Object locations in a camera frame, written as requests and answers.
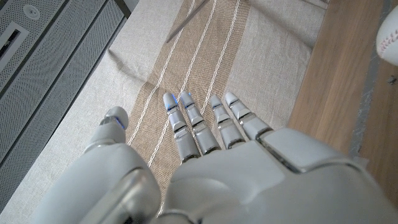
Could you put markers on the beige striped curtain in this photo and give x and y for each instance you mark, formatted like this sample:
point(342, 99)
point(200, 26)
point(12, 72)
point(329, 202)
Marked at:
point(264, 62)

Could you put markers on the white baseball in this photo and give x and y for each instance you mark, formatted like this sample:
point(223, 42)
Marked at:
point(390, 40)

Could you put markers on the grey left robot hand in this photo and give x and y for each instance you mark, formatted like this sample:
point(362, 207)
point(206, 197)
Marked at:
point(233, 180)

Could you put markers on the rectangular ceiling vent slot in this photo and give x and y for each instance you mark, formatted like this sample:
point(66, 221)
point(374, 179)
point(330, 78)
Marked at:
point(9, 40)

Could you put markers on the round ceiling sensor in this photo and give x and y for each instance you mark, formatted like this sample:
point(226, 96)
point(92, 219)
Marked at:
point(31, 12)

